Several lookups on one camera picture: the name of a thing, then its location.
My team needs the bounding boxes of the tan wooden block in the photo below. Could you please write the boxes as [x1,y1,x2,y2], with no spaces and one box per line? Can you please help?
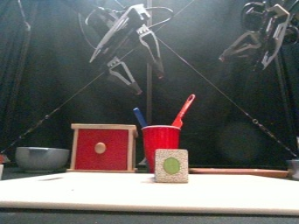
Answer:
[66,122,139,174]

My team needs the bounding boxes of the blue toy utensil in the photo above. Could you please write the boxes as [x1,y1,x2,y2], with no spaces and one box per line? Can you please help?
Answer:
[132,107,150,129]

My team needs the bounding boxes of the toy sushi roll green centre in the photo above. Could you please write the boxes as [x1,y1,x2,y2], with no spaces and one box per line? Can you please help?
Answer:
[154,148,191,184]

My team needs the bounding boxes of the red toy knife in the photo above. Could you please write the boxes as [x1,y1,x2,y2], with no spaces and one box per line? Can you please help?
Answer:
[171,94,198,130]

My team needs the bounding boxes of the red plastic cup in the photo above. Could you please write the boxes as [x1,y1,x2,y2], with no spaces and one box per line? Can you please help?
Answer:
[140,124,183,174]

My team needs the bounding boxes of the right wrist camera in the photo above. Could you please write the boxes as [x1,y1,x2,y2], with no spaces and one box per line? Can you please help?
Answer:
[239,1,271,33]

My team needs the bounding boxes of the grey-blue toy pot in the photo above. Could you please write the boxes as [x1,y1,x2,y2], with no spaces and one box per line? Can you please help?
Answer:
[13,146,71,172]

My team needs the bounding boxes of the pink-brown plastic tray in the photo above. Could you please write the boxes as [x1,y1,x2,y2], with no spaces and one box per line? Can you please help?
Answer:
[188,167,291,179]

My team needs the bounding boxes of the white cutting board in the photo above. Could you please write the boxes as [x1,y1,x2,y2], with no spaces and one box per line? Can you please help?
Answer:
[0,171,299,217]

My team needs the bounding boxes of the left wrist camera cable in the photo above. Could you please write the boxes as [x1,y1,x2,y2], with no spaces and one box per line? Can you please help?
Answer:
[144,5,175,30]

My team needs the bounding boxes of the vertical metal frame pole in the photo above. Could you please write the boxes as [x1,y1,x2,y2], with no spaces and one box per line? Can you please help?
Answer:
[144,0,154,127]

